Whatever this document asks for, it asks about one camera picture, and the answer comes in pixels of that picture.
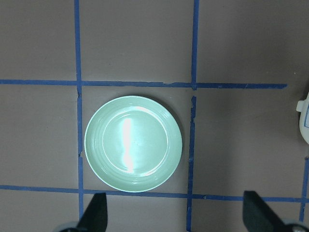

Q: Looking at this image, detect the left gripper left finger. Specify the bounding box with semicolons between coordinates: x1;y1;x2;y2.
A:
76;193;108;232

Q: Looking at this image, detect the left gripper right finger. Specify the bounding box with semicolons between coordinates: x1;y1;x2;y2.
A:
242;191;290;232

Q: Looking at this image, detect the white rice cooker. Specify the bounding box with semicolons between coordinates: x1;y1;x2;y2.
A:
296;95;309;144

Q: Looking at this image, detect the left green plate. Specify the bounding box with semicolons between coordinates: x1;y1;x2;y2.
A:
84;96;183;192

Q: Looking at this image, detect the brown paper table mat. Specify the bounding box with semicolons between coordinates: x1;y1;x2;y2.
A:
0;0;309;232

